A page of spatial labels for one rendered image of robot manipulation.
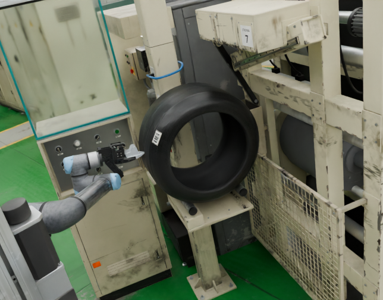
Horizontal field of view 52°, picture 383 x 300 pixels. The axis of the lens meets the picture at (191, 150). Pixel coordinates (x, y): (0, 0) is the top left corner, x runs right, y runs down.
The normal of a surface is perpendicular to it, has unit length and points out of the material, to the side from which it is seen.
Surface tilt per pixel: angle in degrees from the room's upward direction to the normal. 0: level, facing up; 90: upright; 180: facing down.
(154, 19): 90
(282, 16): 90
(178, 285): 0
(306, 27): 72
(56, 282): 90
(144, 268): 90
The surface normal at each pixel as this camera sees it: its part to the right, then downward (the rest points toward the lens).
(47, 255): 0.67, 0.20
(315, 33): 0.27, 0.05
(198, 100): 0.08, -0.42
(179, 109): -0.15, -0.29
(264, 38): 0.35, 0.34
